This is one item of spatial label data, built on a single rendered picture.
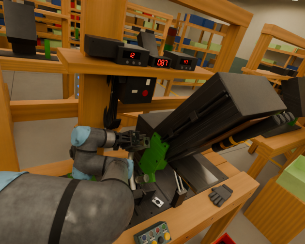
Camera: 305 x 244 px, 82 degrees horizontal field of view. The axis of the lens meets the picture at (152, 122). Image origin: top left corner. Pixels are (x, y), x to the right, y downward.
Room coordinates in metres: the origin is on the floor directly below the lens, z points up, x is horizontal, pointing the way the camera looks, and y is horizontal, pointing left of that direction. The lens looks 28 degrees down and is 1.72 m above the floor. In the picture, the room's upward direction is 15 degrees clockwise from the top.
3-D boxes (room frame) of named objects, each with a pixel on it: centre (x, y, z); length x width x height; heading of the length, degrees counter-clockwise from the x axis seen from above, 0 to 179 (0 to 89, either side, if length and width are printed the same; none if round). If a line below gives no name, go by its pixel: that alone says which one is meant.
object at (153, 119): (0.98, -0.08, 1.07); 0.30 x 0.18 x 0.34; 130
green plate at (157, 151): (0.71, -0.07, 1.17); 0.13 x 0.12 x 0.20; 130
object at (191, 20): (6.65, -1.02, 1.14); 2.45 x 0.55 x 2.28; 128
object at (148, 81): (0.90, 0.14, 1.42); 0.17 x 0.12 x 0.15; 130
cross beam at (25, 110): (1.09, 0.16, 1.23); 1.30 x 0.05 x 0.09; 130
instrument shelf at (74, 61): (1.01, 0.09, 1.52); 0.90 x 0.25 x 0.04; 130
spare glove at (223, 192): (0.82, -0.52, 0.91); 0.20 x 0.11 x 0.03; 138
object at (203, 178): (0.78, -0.21, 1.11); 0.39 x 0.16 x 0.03; 40
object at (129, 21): (8.72, 1.21, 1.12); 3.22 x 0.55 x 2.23; 128
